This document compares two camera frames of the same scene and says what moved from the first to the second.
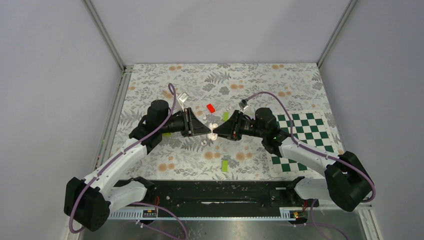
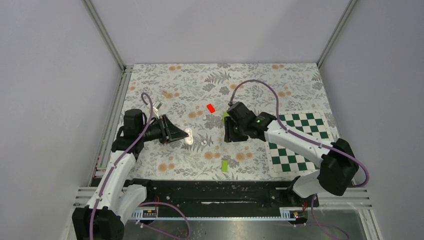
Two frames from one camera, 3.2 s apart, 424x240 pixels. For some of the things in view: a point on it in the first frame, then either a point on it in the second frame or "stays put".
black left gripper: (192, 125) to (170, 132)
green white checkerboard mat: (311, 128) stays put
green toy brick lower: (225, 166) stays put
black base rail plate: (222, 197) stays put
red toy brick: (210, 108) stays put
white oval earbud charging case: (212, 135) to (189, 139)
